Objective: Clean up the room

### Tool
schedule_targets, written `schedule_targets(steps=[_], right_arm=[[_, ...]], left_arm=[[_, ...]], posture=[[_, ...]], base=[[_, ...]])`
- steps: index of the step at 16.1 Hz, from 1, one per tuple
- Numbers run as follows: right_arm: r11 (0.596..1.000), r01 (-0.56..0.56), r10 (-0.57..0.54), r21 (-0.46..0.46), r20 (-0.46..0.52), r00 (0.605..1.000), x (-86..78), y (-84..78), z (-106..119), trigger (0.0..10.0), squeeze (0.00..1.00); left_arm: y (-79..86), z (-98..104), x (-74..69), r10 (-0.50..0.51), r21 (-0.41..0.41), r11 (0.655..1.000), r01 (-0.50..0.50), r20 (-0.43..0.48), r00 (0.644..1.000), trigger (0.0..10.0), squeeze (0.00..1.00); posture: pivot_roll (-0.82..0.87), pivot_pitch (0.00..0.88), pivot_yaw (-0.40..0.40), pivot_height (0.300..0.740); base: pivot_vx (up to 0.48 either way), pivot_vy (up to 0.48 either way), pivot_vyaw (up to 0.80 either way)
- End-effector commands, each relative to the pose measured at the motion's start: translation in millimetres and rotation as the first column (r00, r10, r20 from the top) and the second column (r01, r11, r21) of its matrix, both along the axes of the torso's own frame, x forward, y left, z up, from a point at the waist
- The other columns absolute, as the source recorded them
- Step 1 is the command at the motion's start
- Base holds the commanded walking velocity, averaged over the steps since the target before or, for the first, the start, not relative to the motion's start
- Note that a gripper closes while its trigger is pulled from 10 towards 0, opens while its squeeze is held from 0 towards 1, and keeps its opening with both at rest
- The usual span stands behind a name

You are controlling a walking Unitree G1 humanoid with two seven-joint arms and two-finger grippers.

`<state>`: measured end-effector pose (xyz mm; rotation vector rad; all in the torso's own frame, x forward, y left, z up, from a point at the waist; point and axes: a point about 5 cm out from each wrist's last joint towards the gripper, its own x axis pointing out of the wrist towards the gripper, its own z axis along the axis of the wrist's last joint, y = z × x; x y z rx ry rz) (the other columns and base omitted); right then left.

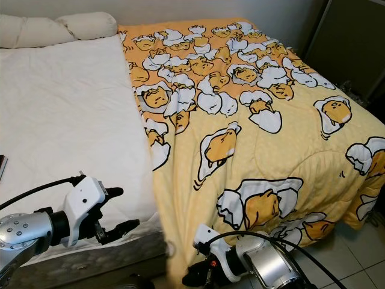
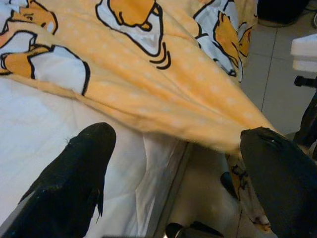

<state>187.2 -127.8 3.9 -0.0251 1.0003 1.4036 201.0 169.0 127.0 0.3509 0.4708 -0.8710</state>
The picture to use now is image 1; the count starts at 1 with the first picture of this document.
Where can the white quilted mattress pad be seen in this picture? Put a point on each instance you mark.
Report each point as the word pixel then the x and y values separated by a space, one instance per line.
pixel 72 102

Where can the beige quilted mattress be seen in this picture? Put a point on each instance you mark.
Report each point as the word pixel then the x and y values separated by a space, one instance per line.
pixel 96 265

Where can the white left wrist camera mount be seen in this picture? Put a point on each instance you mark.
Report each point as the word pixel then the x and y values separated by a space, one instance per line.
pixel 87 198

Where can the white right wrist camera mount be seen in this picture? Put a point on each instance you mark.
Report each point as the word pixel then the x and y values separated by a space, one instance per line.
pixel 207 238

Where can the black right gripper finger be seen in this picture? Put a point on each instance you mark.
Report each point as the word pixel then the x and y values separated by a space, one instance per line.
pixel 192 280

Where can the short beige pillow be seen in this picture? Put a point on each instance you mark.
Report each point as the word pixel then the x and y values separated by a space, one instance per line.
pixel 90 25

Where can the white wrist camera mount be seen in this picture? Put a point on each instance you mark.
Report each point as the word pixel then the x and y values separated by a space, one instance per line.
pixel 87 198
pixel 207 238

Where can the yellow cartoon egg print blanket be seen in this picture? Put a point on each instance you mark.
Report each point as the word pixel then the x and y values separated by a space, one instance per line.
pixel 246 90

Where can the dark wardrobe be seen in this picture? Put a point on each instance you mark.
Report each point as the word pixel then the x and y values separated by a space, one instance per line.
pixel 349 42

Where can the long beige bolster pillow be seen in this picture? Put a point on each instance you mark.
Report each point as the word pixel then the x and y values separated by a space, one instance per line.
pixel 36 31

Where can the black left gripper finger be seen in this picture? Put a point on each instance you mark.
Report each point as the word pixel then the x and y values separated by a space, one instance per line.
pixel 120 230
pixel 114 192

